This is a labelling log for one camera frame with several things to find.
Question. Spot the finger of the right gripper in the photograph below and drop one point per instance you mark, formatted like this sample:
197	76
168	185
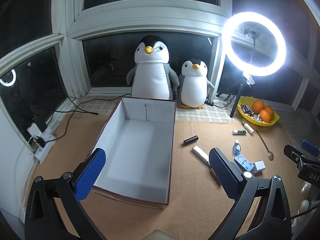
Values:
310	148

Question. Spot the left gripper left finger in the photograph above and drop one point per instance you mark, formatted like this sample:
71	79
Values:
88	173

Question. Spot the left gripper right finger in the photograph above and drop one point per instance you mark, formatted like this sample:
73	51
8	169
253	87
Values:
227	173

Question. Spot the white wall charger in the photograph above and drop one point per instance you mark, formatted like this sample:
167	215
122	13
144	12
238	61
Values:
258	167

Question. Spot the small blue liquid bottle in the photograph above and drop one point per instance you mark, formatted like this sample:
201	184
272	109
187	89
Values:
236	148

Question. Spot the metal spoon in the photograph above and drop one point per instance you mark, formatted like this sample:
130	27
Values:
269	153

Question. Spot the patterned white lighter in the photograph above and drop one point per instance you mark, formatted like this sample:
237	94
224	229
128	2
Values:
201	154

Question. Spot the white lotion bottle grey cap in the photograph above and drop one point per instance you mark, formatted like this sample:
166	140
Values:
248	128

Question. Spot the black cylinder tube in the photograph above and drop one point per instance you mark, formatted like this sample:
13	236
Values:
190	140

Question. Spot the red cardboard box white inside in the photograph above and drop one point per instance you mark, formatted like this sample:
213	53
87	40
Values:
138	141

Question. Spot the blue plastic device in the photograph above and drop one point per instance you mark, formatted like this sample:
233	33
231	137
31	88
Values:
243	163

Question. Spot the small green white tube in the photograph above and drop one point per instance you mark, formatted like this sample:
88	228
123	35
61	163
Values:
239	132

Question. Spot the white power strip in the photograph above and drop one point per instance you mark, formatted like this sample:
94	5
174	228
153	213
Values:
42	151

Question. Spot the orange fruit right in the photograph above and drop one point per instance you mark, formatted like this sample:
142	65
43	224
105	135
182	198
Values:
270	111

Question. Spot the orange fruit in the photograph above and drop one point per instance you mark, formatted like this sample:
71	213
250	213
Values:
265	115
270	111
257	106

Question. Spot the orange fruit front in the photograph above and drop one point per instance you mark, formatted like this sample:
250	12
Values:
265	115

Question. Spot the wrapped candies pile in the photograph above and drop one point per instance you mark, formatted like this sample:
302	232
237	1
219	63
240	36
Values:
257	120

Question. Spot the orange fruit rear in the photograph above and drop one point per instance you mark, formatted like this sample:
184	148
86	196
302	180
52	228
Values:
257	106

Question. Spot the white power adapter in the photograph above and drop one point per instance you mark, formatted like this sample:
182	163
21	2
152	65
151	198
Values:
34	131

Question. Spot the snickers bar blue label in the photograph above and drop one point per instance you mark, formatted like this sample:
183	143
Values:
247	110

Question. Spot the black power adapter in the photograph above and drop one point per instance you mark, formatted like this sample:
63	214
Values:
40	122

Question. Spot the small plush penguin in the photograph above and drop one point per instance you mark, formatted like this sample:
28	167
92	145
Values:
193	89

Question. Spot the large plush penguin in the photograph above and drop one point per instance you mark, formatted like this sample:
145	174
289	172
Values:
152	76

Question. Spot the black inline switch box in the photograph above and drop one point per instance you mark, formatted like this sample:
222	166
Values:
208	102

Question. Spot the black ring light stand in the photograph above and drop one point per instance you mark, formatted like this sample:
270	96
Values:
242	80

